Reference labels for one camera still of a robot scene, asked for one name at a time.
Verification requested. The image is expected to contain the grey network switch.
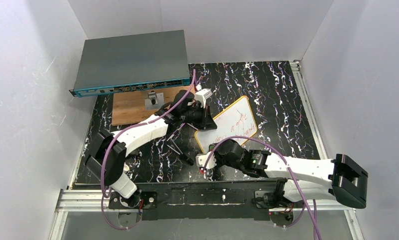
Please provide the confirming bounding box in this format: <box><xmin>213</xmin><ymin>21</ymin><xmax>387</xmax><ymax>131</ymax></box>
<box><xmin>69</xmin><ymin>30</ymin><xmax>192</xmax><ymax>98</ymax></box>

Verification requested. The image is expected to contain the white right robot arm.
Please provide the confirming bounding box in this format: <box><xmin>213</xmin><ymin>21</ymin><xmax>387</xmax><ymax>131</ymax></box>
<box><xmin>204</xmin><ymin>139</ymin><xmax>369</xmax><ymax>209</ymax></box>

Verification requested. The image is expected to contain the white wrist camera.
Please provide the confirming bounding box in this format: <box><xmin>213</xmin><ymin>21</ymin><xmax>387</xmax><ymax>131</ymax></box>
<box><xmin>194</xmin><ymin>88</ymin><xmax>213</xmax><ymax>108</ymax></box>
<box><xmin>195</xmin><ymin>152</ymin><xmax>224</xmax><ymax>174</ymax></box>

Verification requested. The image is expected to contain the yellow-framed whiteboard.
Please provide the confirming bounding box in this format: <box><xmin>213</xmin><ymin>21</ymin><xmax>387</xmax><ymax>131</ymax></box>
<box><xmin>194</xmin><ymin>95</ymin><xmax>258</xmax><ymax>153</ymax></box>

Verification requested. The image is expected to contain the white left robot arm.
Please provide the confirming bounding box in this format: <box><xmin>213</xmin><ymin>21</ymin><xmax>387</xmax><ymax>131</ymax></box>
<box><xmin>84</xmin><ymin>88</ymin><xmax>217</xmax><ymax>200</ymax></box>

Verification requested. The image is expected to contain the grey metal stand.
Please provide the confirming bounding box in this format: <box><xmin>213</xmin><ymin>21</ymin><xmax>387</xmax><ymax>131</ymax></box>
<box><xmin>144</xmin><ymin>91</ymin><xmax>165</xmax><ymax>111</ymax></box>

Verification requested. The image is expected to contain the aluminium frame rail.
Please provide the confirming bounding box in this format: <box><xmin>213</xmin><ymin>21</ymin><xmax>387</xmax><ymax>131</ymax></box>
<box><xmin>48</xmin><ymin>59</ymin><xmax>364</xmax><ymax>240</ymax></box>

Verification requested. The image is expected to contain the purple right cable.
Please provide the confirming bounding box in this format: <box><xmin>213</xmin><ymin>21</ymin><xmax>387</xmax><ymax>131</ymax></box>
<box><xmin>202</xmin><ymin>135</ymin><xmax>323</xmax><ymax>240</ymax></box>

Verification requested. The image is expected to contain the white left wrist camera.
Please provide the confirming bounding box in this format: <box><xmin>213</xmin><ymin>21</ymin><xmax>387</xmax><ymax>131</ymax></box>
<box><xmin>194</xmin><ymin>88</ymin><xmax>213</xmax><ymax>108</ymax></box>

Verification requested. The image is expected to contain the wooden board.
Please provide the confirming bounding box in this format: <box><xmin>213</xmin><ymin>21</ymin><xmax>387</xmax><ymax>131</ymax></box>
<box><xmin>111</xmin><ymin>86</ymin><xmax>189</xmax><ymax>126</ymax></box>

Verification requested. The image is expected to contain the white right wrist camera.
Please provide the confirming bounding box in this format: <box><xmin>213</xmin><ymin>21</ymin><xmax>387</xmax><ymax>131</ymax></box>
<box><xmin>195</xmin><ymin>152</ymin><xmax>224</xmax><ymax>174</ymax></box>

